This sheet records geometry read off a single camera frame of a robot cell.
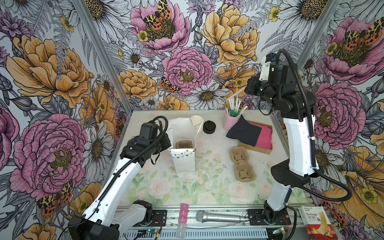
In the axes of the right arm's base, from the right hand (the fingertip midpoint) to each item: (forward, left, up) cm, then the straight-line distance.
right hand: (246, 84), depth 63 cm
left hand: (-11, +35, -27) cm, 46 cm away
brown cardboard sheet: (-1, -9, -45) cm, 45 cm away
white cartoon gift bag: (-18, +28, -30) cm, 45 cm away
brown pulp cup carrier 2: (-16, -6, -48) cm, 51 cm away
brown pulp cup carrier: (+1, +29, -44) cm, 53 cm away
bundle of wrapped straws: (+22, -4, -33) cm, 40 cm away
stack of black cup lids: (+15, +12, -45) cm, 49 cm away
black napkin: (+9, -12, -44) cm, 47 cm away
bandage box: (-44, -33, -47) cm, 72 cm away
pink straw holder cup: (+16, -1, -41) cm, 44 cm away
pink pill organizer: (-45, +30, -48) cm, 72 cm away
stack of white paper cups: (+8, +20, -32) cm, 38 cm away
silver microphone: (-40, +16, -45) cm, 63 cm away
